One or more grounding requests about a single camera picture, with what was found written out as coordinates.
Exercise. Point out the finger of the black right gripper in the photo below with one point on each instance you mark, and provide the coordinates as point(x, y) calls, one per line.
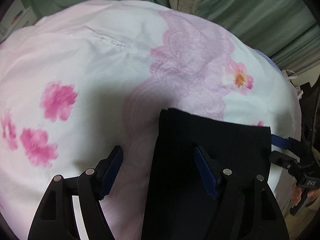
point(281, 160)
point(280, 142)

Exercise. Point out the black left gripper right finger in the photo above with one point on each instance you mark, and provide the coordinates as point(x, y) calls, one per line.
point(244, 206)

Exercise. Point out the black pants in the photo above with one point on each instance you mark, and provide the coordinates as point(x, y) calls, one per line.
point(177, 205)

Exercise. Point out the person's right hand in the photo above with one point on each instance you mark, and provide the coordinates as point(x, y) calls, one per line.
point(312, 204)

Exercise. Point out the green curtain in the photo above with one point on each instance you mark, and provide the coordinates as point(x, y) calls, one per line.
point(285, 30)

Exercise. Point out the pink floral duvet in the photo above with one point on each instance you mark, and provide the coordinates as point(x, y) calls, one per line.
point(97, 75)

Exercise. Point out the white nightstand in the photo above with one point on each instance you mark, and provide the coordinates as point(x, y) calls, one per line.
point(16, 17)

